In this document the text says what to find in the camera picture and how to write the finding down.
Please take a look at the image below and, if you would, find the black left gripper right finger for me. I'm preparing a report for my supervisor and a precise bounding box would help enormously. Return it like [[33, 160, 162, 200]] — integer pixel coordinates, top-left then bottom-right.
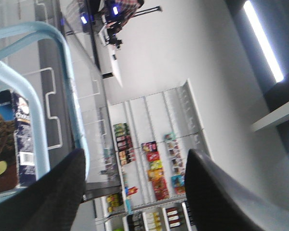
[[185, 149, 275, 231]]

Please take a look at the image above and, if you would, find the dark blue Chocofello cookie box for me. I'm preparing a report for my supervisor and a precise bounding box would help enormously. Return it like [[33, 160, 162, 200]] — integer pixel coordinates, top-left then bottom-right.
[[0, 90, 36, 193]]

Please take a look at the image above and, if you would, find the white supermarket shelf unit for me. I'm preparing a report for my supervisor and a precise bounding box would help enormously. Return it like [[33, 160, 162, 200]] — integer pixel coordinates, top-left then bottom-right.
[[85, 80, 207, 231]]

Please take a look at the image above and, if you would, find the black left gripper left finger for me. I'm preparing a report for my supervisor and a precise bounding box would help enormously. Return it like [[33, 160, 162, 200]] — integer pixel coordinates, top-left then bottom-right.
[[0, 149, 86, 231]]

